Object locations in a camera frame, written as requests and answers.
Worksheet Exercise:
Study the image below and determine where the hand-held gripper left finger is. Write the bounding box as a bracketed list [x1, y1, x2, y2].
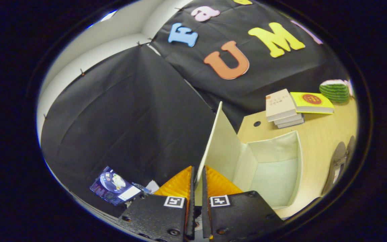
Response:
[118, 165, 196, 242]

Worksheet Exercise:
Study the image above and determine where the watermelon slice plush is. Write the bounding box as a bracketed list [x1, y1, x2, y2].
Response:
[319, 79, 350, 103]

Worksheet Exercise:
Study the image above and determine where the beige book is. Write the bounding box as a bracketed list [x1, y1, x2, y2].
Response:
[265, 88, 297, 122]

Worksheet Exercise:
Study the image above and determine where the yellow book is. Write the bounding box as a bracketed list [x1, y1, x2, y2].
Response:
[290, 91, 334, 115]

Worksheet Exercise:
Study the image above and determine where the brown fuzzy shoe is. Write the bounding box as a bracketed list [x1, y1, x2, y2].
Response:
[321, 141, 347, 195]
[345, 135, 356, 162]

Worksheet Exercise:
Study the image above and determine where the white paper sheet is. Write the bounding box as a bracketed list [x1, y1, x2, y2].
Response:
[145, 180, 160, 194]

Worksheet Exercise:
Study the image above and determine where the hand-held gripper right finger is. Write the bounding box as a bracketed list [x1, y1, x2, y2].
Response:
[201, 165, 285, 242]

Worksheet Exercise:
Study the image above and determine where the thin grey book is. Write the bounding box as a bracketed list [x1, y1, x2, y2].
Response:
[273, 113, 303, 125]
[277, 118, 305, 129]

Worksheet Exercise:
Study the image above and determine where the blue printed box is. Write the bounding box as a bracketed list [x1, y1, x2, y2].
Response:
[89, 166, 143, 206]

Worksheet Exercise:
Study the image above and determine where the cream storage box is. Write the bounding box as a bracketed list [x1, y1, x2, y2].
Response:
[195, 101, 304, 210]

